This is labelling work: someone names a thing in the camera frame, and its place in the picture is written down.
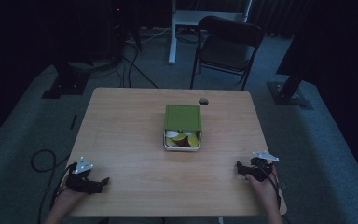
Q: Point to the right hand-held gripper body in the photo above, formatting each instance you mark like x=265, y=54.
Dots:
x=261, y=169

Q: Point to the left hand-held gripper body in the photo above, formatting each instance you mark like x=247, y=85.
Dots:
x=80, y=182

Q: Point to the white box drawer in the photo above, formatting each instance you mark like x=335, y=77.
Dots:
x=181, y=148

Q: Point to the pile of yellow white capsules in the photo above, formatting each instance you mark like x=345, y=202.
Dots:
x=180, y=138

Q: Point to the green box sleeve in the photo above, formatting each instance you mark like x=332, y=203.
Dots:
x=182, y=117

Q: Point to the person's left hand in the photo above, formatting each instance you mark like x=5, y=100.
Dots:
x=68, y=197

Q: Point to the person's right hand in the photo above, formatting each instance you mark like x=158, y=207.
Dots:
x=264, y=191

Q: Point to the small black floor strip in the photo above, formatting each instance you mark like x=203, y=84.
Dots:
x=73, y=122

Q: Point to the round dark table grommet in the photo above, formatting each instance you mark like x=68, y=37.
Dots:
x=203, y=101

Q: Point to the black stand base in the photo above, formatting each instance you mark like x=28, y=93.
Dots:
x=66, y=84
x=287, y=95

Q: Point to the black folding chair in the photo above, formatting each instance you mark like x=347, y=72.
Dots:
x=227, y=49

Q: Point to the white desk frame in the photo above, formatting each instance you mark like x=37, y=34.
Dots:
x=180, y=18

